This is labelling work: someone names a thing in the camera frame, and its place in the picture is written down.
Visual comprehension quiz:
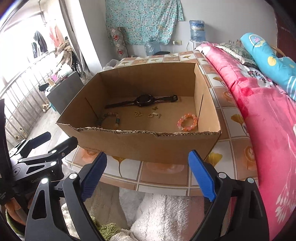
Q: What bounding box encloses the multicolour bead bracelet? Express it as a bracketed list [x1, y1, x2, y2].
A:
[96, 111, 122, 129]

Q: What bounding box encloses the gold ring keychain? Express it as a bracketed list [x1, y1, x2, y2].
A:
[148, 112, 161, 118]

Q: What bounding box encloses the pink smart watch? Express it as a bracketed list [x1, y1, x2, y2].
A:
[105, 94, 178, 109]

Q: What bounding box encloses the pink orange bead bracelet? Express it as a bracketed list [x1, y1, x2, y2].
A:
[176, 112, 199, 132]

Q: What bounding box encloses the left hand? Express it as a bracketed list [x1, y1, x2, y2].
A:
[5, 198, 28, 225]

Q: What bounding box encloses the dark grey cabinet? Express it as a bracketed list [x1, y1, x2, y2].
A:
[45, 71, 84, 114]

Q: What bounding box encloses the patterned tablecloth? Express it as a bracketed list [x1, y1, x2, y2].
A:
[74, 51, 257, 196]

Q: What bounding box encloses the white plastic bag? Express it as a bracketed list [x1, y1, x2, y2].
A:
[103, 59, 120, 71]

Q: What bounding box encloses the brown cardboard box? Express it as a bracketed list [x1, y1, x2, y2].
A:
[57, 62, 221, 164]

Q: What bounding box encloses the pink blanket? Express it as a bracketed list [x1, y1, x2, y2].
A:
[197, 43, 295, 240]

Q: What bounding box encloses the rolled patterned mat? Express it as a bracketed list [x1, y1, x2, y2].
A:
[110, 27, 128, 59]

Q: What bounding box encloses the light blue pillow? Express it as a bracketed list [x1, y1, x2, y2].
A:
[240, 33, 295, 100]

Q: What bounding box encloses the white water dispenser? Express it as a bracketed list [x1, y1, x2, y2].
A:
[186, 40, 204, 51]

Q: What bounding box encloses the blue water jug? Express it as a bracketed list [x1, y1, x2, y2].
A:
[189, 20, 206, 42]

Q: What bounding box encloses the teal floral wall cloth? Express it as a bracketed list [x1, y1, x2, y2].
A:
[105, 0, 184, 45]

